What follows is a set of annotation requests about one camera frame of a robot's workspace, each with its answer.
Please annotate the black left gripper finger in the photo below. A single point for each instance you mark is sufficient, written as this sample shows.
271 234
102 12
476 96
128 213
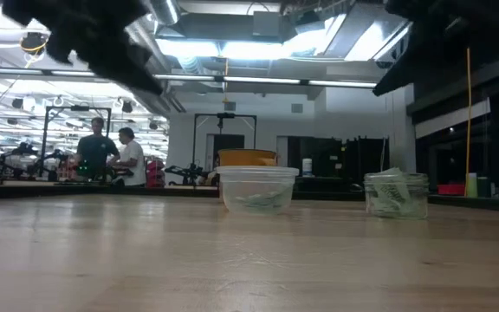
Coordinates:
143 82

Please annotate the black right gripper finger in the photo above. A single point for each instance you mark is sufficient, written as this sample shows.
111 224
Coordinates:
394 80

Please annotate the clear glass jar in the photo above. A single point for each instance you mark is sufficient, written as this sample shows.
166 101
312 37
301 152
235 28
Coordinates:
420 195

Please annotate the black background robot arm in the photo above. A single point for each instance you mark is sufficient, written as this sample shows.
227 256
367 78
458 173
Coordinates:
186 172

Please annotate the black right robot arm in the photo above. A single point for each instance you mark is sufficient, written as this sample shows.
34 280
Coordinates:
483 17

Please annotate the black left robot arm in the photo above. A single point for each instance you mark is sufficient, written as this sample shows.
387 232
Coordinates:
37 11

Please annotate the round ceiling lamp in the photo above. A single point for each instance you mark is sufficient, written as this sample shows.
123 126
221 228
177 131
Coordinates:
33 43

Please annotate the person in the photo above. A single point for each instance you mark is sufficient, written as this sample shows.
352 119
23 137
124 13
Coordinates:
95 149
132 158

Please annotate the yellow vertical pole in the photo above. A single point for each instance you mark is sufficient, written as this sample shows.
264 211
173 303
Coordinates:
468 130

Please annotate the red equipment stack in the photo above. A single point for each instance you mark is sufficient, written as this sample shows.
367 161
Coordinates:
156 173

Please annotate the black partition panels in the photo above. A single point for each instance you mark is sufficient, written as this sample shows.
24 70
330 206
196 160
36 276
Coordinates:
340 156

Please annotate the long ceiling light bar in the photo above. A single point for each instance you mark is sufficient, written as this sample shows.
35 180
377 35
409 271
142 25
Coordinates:
258 80

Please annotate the red bin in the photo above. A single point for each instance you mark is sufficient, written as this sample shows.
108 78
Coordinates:
450 189

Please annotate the white canister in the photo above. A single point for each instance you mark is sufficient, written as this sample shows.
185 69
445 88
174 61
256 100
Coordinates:
307 167

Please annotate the yellow bowl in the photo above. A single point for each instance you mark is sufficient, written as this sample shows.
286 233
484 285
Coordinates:
241 157

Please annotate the white cup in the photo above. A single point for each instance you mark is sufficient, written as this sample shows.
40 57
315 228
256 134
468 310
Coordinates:
472 185

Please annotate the grey ceiling box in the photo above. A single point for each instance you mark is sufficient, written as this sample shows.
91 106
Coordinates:
267 24

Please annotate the dark green cup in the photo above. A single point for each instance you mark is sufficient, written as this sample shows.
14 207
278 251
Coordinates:
484 187

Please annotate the dark background workbench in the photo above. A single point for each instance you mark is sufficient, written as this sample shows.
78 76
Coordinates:
37 189

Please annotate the clear plastic food container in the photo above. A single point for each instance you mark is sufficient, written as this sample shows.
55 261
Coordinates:
256 186

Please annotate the wide black metal frame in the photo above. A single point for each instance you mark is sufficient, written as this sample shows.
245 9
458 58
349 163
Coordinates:
76 108

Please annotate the silver ventilation duct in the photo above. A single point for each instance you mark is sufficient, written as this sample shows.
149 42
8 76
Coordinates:
165 11

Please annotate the black frame with camera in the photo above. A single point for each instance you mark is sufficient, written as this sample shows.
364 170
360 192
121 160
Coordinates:
225 115

